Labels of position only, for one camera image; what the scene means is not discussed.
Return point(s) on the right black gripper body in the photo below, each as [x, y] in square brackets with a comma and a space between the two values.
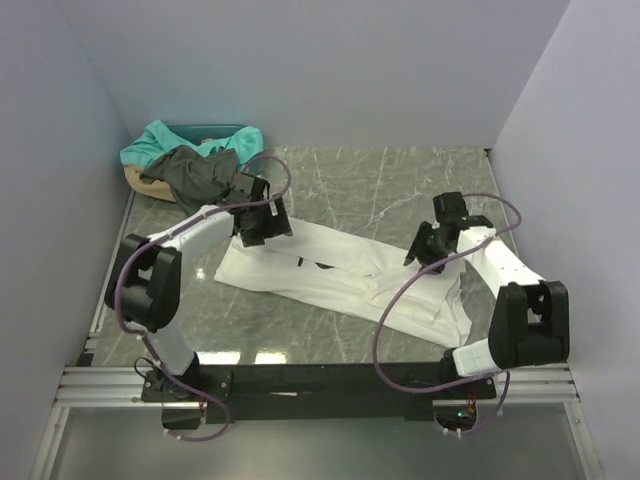
[430, 248]

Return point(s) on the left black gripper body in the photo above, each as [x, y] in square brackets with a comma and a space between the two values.
[267, 226]

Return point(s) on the white polo shirt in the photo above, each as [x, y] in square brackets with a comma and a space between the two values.
[352, 275]

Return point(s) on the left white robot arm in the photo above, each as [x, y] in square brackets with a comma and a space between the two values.
[145, 285]

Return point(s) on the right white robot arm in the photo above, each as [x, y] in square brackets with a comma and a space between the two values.
[530, 321]

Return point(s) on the dark grey t shirt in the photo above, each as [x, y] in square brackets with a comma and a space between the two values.
[194, 180]

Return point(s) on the teal t shirt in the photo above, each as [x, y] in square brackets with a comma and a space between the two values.
[158, 138]

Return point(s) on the teal plastic basket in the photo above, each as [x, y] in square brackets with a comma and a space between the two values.
[210, 156]

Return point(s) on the black base beam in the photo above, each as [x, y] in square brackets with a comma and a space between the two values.
[313, 392]

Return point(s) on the aluminium frame rail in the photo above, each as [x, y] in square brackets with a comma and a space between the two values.
[101, 430]

